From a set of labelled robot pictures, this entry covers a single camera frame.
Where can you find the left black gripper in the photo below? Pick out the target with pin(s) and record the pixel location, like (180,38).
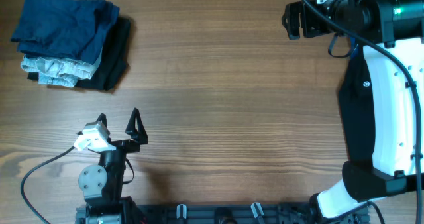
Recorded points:
(139,135)

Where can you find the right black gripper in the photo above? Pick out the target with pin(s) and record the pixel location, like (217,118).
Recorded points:
(291,21)

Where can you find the dark blue shorts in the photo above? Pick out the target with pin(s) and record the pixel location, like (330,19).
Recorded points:
(73,29)

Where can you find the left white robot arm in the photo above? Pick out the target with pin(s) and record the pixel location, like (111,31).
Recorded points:
(102,183)

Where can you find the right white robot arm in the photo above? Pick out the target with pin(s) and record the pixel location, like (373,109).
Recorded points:
(380,99)

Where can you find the folded black garment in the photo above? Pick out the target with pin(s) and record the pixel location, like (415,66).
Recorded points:
(113,62)

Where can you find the blue garment under shirt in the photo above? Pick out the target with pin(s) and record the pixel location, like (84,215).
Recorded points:
(354,51)

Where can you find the folded light blue jeans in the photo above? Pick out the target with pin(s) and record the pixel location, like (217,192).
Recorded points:
(65,72)

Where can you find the black logo shirt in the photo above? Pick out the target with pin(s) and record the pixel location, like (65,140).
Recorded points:
(357,111)

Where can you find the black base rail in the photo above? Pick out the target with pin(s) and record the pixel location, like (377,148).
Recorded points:
(284,213)

